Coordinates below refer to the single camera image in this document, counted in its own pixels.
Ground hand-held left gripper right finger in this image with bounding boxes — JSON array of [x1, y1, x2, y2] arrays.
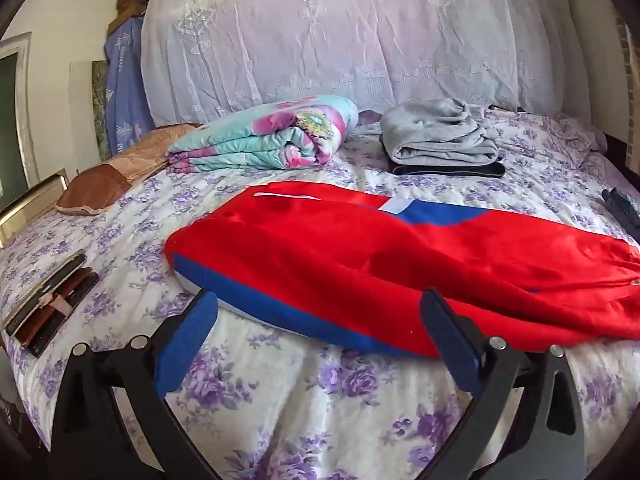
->
[[419, 287, 587, 480]]

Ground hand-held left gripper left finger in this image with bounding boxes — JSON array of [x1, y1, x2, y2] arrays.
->
[[50, 288, 221, 480]]

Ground red pants with striped sides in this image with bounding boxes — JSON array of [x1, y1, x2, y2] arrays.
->
[[165, 182, 640, 358]]

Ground folded grey pants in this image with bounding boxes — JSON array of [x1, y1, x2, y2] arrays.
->
[[380, 99, 501, 167]]

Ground purple floral bedsheet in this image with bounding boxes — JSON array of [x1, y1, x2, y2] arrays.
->
[[0, 105, 640, 480]]

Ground brown wallet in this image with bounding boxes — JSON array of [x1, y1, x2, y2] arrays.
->
[[20, 269, 101, 358]]

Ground black wallet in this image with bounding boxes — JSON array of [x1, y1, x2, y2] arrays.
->
[[2, 250, 88, 337]]

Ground folded black garment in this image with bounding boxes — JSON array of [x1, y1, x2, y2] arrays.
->
[[378, 132, 506, 177]]

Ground brown pillow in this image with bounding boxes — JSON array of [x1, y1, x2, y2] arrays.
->
[[56, 122, 203, 216]]

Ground dark cloth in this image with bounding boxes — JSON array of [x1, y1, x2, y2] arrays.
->
[[600, 186, 640, 241]]

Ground folded floral quilt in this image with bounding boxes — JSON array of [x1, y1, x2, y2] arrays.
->
[[166, 94, 361, 173]]

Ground purple floral pillowcase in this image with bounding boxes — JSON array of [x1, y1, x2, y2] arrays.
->
[[545, 115, 608, 168]]

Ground marble patterned board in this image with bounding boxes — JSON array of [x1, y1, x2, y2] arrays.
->
[[70, 60, 112, 161]]

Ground blue patterned cloth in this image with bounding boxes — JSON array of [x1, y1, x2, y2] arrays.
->
[[103, 15, 156, 157]]

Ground white framed door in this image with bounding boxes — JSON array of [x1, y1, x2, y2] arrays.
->
[[0, 32, 42, 201]]

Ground white lace cover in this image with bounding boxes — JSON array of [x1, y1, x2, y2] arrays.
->
[[140, 0, 591, 128]]

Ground wooden cabinet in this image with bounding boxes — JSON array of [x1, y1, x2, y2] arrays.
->
[[107, 0, 161, 36]]

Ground gold picture frame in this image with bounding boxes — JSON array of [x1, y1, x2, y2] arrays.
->
[[0, 169, 70, 248]]

